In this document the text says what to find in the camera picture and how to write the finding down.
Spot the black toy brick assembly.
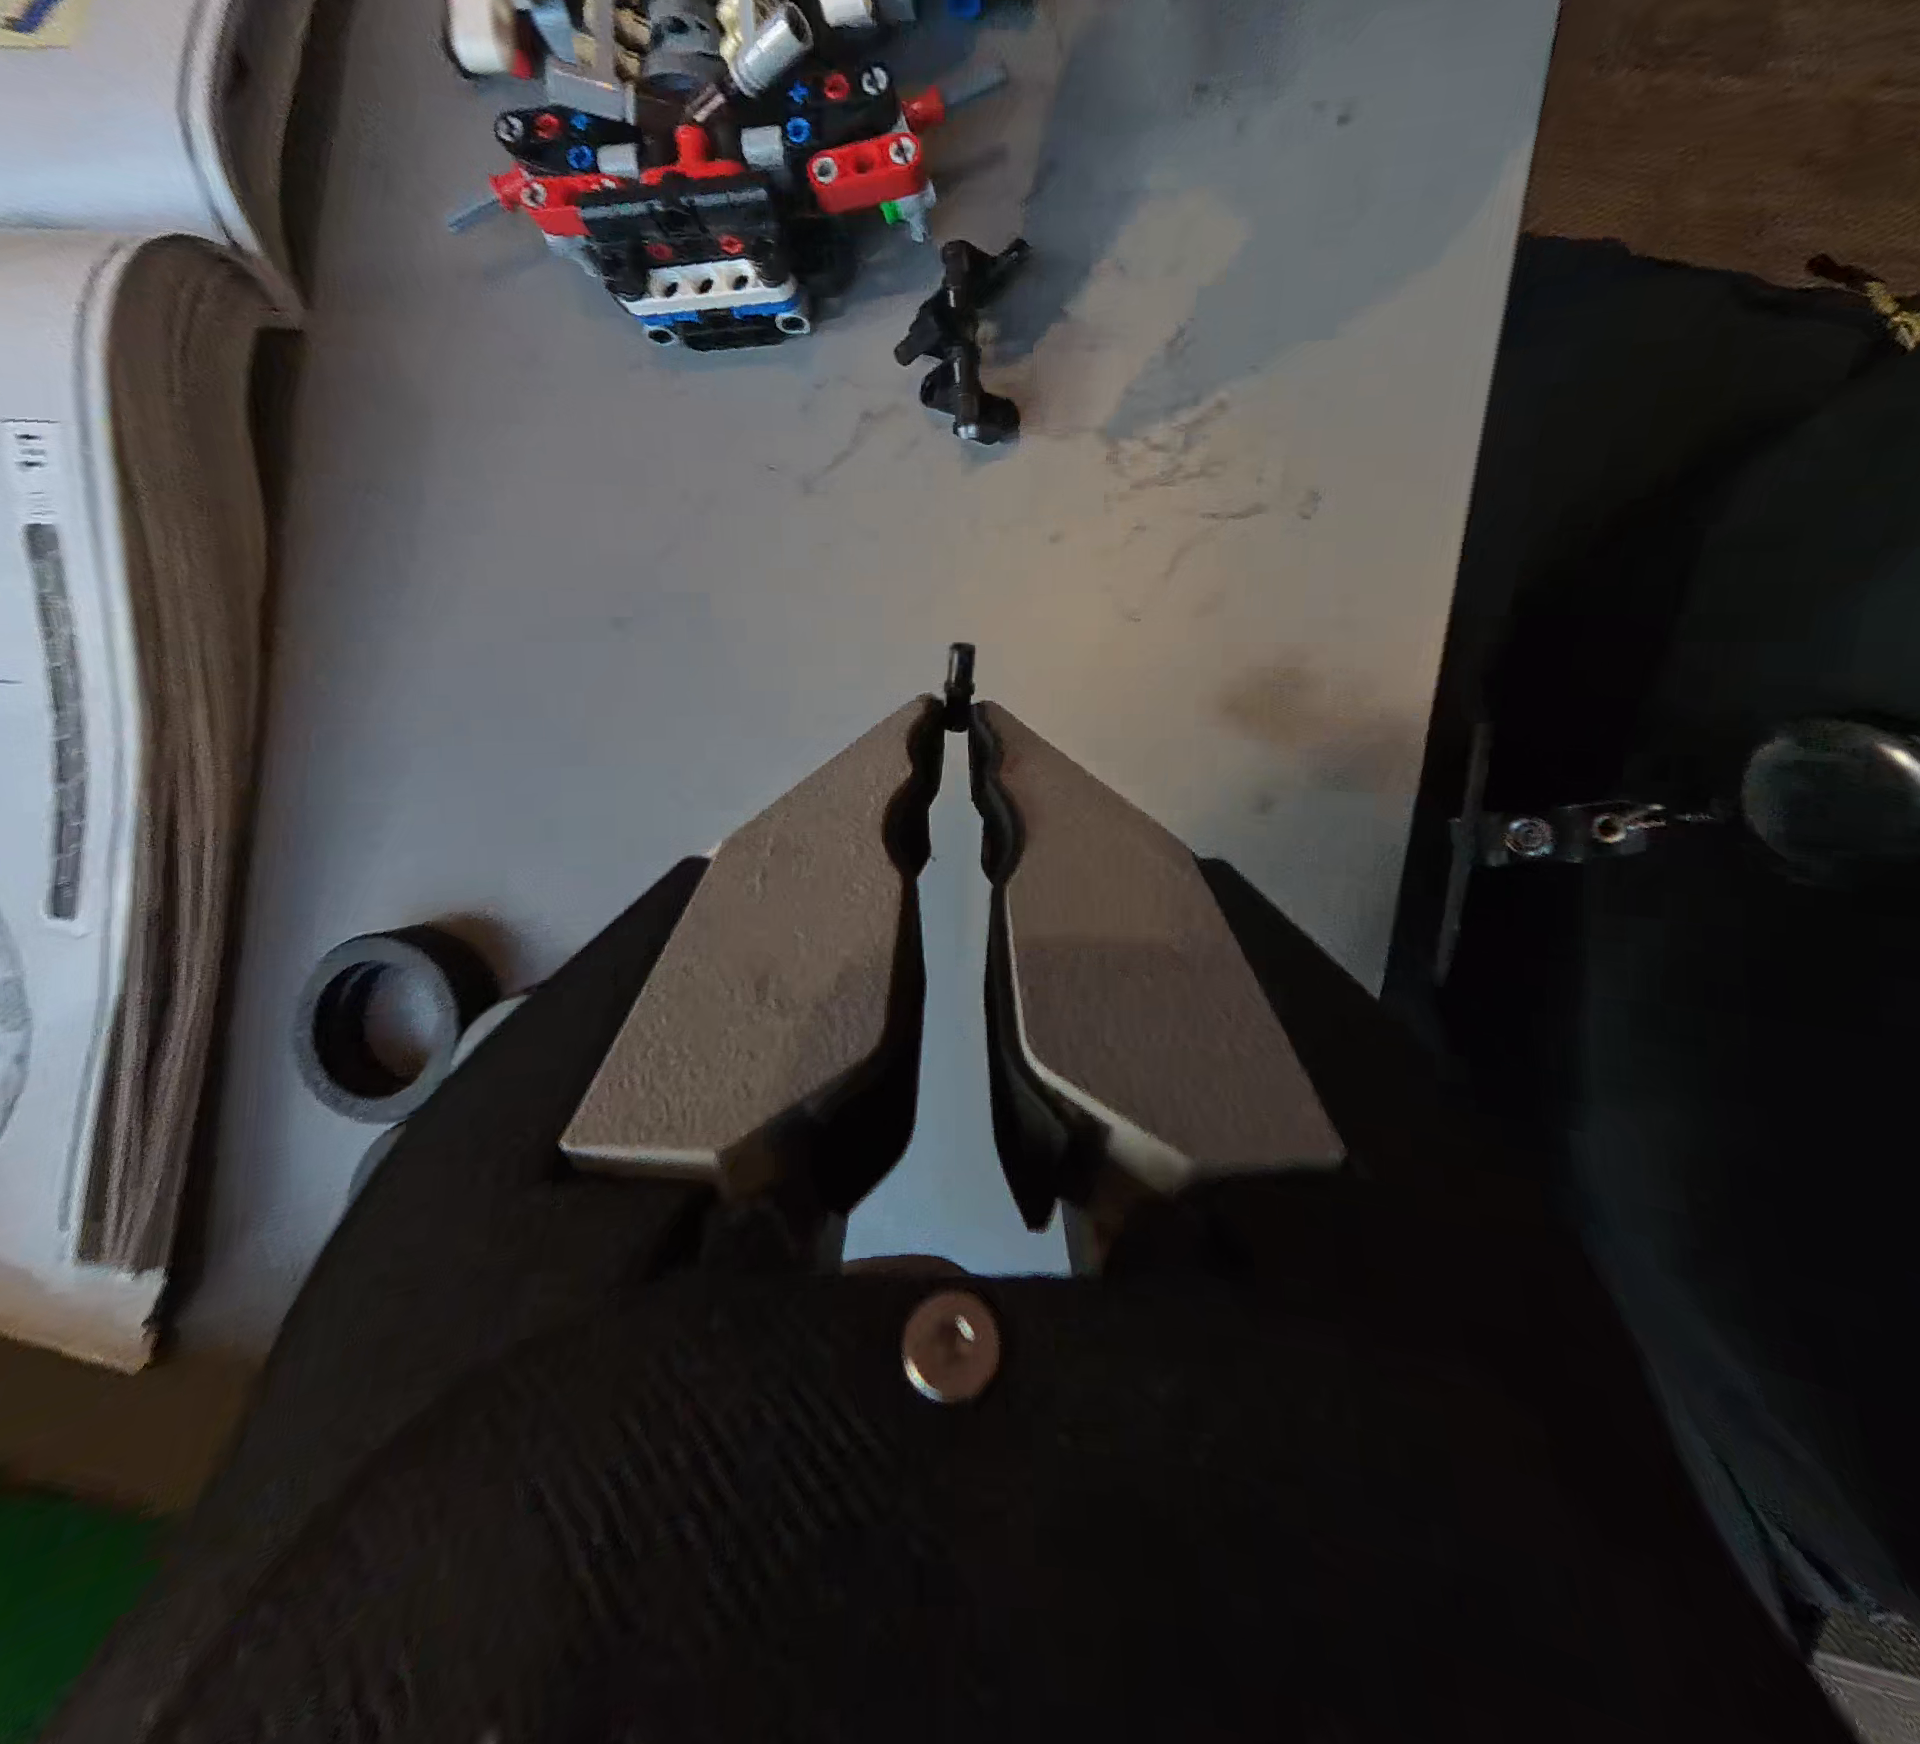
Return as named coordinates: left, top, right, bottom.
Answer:
left=893, top=239, right=1034, bottom=446

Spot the person's black clothing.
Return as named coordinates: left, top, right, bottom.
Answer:
left=1380, top=233, right=1920, bottom=1642

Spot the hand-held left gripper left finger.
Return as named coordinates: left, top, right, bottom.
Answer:
left=558, top=695, right=950, bottom=1222

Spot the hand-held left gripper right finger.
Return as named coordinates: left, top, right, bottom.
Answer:
left=968, top=699, right=1347, bottom=1234

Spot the green panel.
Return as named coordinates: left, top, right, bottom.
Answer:
left=0, top=1481, right=169, bottom=1744

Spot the black lanyard with metal clip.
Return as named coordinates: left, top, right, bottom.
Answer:
left=1499, top=716, right=1920, bottom=884

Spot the open instruction booklet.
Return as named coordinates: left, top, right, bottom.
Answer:
left=0, top=0, right=377, bottom=1375

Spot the toy brick car model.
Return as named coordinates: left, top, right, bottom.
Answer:
left=402, top=0, right=1145, bottom=353

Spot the grey desk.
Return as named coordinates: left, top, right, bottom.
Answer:
left=150, top=0, right=1595, bottom=1283

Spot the yellow zipper pull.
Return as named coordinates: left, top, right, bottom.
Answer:
left=1803, top=252, right=1920, bottom=354

